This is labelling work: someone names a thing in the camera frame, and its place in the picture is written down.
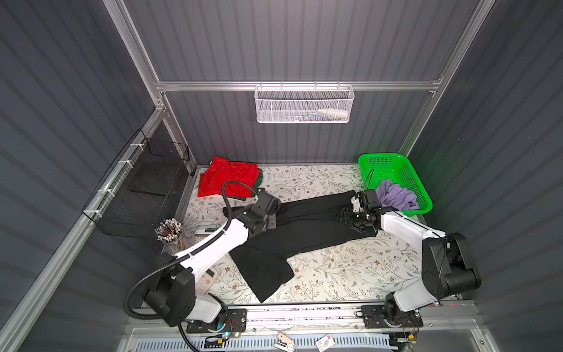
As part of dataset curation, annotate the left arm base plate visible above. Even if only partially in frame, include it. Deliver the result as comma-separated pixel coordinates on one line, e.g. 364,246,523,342
186,308,248,334

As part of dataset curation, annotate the cup of pens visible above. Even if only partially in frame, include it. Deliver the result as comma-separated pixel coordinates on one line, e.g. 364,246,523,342
155,218,182,244

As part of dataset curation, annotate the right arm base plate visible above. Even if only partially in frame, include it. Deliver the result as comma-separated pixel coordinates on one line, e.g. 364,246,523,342
355,305,424,331

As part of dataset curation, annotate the white wire mesh basket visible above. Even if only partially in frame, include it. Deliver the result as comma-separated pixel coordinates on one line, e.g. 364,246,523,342
254,84,355,124

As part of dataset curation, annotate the white tag card left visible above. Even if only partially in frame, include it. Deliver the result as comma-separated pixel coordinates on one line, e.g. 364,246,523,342
274,332,296,352

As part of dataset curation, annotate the black t shirt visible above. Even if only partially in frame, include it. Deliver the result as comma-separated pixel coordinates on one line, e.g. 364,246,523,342
230,191,376,303

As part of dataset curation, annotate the white tag card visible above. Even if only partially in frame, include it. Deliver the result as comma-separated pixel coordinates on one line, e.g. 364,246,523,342
274,332,296,352
315,334,335,352

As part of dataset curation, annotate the white tag card right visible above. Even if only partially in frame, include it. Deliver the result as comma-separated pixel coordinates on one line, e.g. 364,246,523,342
315,334,335,352

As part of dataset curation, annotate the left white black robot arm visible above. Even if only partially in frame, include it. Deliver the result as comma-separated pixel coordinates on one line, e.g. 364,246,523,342
145,189,281,327

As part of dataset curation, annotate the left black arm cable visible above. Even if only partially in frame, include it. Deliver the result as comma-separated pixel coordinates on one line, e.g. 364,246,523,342
122,180,260,352

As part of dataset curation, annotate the black wire basket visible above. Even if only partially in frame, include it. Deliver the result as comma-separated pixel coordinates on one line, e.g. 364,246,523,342
83,130,194,239

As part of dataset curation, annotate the floral table mat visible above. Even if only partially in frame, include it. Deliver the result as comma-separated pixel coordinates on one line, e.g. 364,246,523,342
165,164,421,304

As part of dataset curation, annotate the green plastic basket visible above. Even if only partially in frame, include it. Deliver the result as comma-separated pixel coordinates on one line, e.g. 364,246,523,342
358,153,433,215

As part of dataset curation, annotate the pink white remote pad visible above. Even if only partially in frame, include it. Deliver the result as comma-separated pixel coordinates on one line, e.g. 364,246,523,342
195,267,218,296

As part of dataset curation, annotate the purple t shirt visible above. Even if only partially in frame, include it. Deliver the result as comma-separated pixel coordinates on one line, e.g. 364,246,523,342
375,179,419,211

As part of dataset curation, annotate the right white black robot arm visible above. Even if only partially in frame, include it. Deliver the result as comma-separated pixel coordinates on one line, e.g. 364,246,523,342
338,189,482,327

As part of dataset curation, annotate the aluminium front rail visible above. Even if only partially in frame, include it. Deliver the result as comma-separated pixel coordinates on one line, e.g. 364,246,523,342
127,302,480,335

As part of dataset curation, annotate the white spray bottle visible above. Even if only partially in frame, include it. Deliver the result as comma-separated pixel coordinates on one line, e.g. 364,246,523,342
318,108,350,120

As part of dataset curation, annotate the red folded t shirt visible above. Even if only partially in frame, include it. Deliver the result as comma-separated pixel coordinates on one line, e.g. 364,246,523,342
198,156,260,197

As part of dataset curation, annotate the dark green folded t shirt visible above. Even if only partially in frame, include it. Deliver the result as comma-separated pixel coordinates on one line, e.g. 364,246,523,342
243,168,263,199

